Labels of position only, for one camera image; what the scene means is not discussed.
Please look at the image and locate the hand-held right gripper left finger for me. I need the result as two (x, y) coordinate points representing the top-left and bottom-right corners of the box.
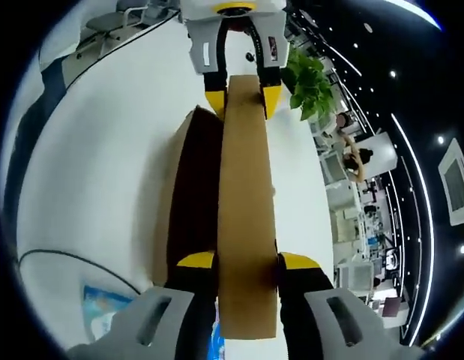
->
(68, 251), (220, 360)

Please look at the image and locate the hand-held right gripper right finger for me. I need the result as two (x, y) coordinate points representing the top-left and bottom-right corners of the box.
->
(277, 252), (427, 360)

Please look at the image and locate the blue soft wet wipes pack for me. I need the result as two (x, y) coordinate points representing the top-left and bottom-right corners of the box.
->
(83, 284), (226, 360)

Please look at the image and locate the brown cardboard shoe box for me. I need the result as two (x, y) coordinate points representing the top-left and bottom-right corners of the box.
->
(151, 74), (280, 341)

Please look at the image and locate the green potted plant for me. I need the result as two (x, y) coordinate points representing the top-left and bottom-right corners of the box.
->
(282, 46), (337, 122)

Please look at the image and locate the grey office chair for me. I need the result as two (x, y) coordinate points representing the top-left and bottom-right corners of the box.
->
(76, 7), (150, 61)

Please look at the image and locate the white square pillar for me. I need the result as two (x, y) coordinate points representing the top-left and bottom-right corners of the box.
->
(357, 130), (400, 177)

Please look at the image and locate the ceiling air vent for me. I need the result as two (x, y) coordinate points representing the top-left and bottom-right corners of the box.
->
(437, 137), (464, 227)

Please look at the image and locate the black looped cable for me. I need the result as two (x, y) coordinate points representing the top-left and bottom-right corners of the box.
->
(16, 250), (145, 296)

